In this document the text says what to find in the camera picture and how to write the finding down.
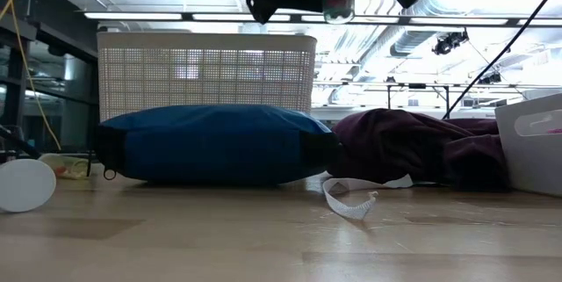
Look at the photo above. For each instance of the teal pill bottle white cap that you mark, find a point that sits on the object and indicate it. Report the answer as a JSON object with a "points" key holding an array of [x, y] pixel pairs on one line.
{"points": [[338, 9]]}

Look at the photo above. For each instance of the pink bandage roll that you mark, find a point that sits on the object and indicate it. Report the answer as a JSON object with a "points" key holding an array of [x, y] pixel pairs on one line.
{"points": [[554, 131]]}

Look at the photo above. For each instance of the clear bag with candies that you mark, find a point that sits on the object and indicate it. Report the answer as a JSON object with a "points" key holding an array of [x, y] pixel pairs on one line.
{"points": [[66, 168]]}

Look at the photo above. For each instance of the black ceiling spotlight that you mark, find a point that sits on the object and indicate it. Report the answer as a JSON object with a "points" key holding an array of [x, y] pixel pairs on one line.
{"points": [[489, 78], [448, 42]]}

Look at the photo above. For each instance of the long ceiling light bar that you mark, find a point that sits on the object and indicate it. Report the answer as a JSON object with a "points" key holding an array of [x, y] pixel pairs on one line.
{"points": [[175, 17]]}

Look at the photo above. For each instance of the white perforated plastic basket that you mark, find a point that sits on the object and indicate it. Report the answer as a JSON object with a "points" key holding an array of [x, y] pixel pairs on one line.
{"points": [[206, 75]]}

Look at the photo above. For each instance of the blue first aid pouch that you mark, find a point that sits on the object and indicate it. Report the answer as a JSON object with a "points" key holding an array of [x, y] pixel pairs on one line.
{"points": [[211, 146]]}

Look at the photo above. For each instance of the small white plastic bin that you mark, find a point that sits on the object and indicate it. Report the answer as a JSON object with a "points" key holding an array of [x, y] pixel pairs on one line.
{"points": [[531, 163]]}

